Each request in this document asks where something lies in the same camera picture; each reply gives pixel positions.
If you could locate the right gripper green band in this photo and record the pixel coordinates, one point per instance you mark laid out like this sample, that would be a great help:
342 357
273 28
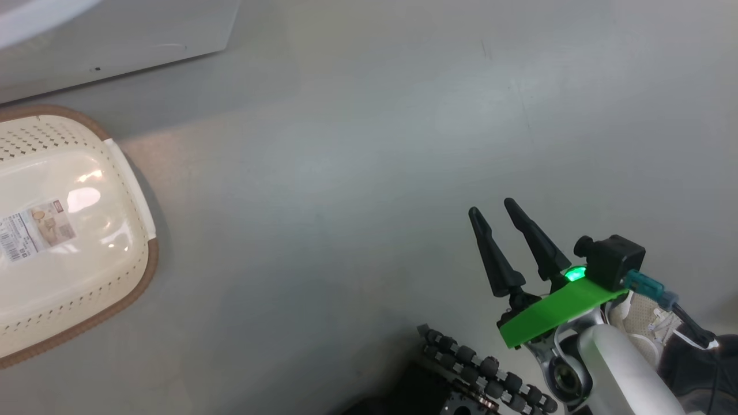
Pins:
553 311

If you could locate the white front-load washing machine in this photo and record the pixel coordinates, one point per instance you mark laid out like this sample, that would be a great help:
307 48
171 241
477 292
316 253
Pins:
115 34

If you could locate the black omni wheel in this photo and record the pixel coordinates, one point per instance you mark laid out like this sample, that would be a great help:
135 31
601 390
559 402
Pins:
484 369

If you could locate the cream mesh sneaker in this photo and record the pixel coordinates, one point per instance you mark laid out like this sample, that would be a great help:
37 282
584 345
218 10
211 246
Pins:
643 323

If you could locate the cream perforated laundry basket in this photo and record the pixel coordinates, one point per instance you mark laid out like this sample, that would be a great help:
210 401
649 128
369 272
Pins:
69 288

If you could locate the paper label inside basket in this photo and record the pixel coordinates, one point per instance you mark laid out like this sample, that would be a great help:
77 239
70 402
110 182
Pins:
34 230

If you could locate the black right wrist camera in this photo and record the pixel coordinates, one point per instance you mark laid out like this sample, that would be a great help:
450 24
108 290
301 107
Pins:
614 259

